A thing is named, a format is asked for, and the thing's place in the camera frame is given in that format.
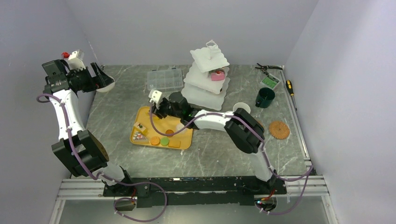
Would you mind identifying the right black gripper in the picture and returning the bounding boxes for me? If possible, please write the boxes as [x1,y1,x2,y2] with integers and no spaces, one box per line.
[150,98,183,119]

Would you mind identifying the white three-tier dessert stand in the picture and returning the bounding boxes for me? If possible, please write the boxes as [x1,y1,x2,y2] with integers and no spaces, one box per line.
[181,40,230,111]

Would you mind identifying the pink cake with cherry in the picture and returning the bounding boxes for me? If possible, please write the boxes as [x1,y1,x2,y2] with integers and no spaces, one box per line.
[210,70,226,82]

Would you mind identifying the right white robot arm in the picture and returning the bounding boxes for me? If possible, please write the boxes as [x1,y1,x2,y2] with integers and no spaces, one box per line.
[148,90,276,194]

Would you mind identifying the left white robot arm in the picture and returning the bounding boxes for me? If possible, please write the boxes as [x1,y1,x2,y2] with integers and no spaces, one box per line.
[36,59,134,196]

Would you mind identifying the white tape roll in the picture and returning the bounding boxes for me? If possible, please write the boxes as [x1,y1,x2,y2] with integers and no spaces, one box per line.
[96,82,115,93]

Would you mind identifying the white round cupcake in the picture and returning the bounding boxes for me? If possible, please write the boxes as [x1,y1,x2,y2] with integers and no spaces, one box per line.
[176,123,188,134]

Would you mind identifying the orange round cookie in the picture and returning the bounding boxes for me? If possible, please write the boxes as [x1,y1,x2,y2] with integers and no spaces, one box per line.
[165,129,174,136]

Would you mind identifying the clear plastic compartment box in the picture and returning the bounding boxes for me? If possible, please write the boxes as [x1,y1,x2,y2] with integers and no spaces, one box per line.
[147,68,184,90]

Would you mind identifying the green round macaron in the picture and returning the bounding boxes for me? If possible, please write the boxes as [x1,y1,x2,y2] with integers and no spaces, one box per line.
[160,137,170,147]

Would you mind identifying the yellow square biscuit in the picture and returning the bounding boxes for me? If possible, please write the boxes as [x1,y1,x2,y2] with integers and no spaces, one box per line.
[168,140,181,148]

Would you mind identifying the tan waffle round cookie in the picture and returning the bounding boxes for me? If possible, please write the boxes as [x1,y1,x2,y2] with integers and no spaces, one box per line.
[149,136,161,146]

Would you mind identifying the yellow cake piece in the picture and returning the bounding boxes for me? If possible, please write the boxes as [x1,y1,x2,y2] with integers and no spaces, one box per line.
[134,122,148,135]

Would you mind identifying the yellow serving tray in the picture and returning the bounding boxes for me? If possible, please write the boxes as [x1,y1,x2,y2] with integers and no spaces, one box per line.
[130,106,193,150]

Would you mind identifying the white triangle cake slice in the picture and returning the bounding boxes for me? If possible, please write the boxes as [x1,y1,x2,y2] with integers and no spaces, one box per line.
[132,131,149,143]

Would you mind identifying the white blue mug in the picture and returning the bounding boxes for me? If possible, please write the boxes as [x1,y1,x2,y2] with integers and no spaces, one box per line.
[233,102,251,114]

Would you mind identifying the dark green mug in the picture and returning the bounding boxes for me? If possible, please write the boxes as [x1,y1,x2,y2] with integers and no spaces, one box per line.
[255,87,276,108]

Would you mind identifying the black pliers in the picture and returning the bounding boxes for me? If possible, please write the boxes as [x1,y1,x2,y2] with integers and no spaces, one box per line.
[255,63,283,72]

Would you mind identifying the green white packet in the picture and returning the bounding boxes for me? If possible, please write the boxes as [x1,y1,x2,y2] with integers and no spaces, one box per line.
[259,73,281,90]

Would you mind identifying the yellow black screwdriver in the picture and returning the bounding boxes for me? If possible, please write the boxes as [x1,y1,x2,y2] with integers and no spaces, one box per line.
[286,80,297,111]

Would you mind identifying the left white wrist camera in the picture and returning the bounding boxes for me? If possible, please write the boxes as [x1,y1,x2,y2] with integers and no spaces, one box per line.
[66,49,86,71]

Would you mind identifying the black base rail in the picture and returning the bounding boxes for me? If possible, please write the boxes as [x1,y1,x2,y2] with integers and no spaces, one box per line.
[103,176,287,208]

